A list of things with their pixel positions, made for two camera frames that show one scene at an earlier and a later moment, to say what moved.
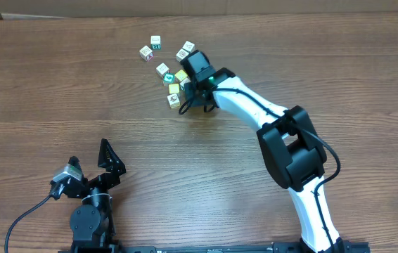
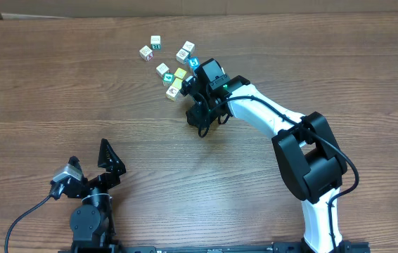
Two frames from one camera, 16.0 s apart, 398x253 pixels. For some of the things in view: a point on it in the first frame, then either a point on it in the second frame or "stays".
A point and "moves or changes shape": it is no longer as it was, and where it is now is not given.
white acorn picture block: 174,100 to 171,93
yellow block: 181,75 stays
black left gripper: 93,180 stays
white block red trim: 162,69 stays
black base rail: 347,247 stays
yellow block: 174,88 moves or changes shape
